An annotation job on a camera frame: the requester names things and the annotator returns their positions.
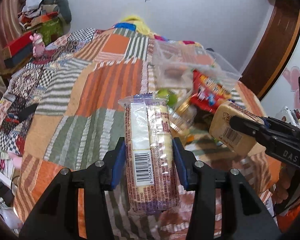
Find clear plastic storage bin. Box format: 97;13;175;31
152;40;241;90

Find green cardboard box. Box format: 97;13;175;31
36;17;64;46

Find person's right hand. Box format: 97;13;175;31
272;165;293;204

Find pink plush toy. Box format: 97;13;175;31
29;33;45;58

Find red chip bag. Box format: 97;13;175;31
190;69;232;114

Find long cracker sleeve packet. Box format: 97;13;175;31
118;93;179;216

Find tan wafer block packet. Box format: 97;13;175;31
209;101;266;157

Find patchwork bed quilt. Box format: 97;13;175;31
0;28;280;239

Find white appliance with stickers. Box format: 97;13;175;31
275;106;300;127

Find red gift box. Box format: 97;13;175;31
1;31;32;60

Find orange bread packet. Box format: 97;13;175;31
168;99;197;138

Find colourful blanket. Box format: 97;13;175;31
113;21;203;47

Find green lid plastic jar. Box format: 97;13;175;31
157;88;178;108

